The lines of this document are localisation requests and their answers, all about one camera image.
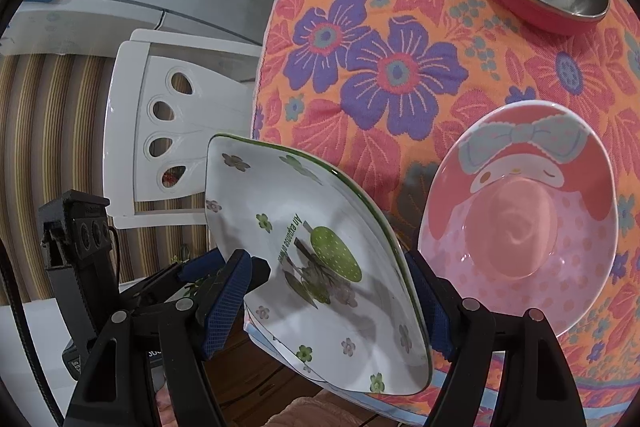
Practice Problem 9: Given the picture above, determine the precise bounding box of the person's pink clothing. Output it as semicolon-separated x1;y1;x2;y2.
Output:
262;396;371;427

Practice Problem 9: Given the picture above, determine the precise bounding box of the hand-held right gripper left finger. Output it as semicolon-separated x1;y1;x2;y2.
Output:
62;251;253;427

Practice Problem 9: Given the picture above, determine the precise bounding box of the hexagonal white floral plate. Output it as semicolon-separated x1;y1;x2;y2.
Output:
244;304;331;385
205;133;433;395

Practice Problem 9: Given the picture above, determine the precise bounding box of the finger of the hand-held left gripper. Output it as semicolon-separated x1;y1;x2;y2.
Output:
127;248;236;308
247;256;272;295

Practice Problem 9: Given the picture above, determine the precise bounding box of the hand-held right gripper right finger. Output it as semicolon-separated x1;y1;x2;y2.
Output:
404;249;586;427

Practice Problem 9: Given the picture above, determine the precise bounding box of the orange floral table cloth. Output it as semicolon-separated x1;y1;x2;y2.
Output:
248;0;640;427

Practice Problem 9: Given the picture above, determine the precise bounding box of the white chair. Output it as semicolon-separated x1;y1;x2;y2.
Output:
102;28;266;228

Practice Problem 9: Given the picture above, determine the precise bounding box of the pink cartoon bowl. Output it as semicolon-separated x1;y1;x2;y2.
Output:
417;101;619;343

